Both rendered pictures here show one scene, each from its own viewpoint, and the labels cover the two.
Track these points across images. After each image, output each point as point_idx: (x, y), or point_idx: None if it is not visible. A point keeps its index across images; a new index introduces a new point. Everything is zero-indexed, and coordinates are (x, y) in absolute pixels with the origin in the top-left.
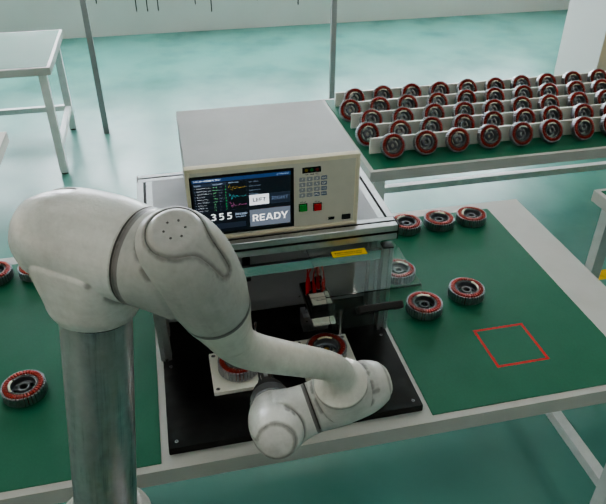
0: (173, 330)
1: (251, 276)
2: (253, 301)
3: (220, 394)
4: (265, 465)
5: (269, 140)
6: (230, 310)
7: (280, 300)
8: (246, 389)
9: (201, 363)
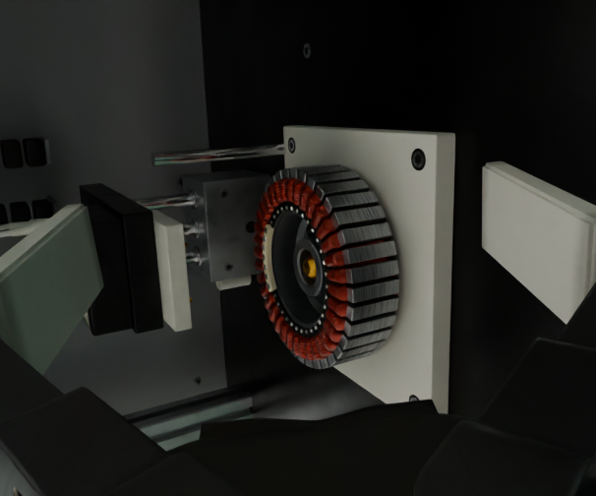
0: (240, 376)
1: (59, 125)
2: (170, 117)
3: (444, 403)
4: None
5: None
6: None
7: (173, 19)
8: (443, 276)
9: (321, 373)
